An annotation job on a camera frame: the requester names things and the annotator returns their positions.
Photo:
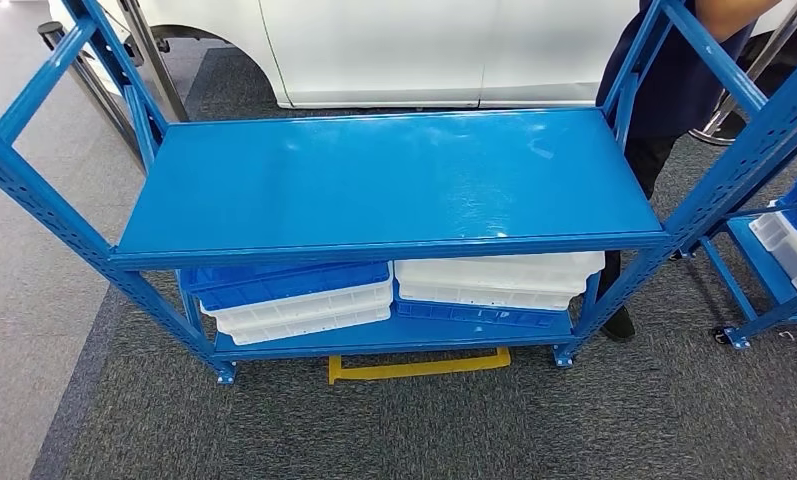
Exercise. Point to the white car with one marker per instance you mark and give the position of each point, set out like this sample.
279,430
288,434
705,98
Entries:
371,46

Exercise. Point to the blue plastic tray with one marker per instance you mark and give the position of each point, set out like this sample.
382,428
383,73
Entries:
292,285
477,314

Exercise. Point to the person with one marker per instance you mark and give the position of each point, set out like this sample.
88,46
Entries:
676,86

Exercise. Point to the blue metal shelf rack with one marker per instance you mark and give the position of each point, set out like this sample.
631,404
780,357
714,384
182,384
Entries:
371,185
762,265

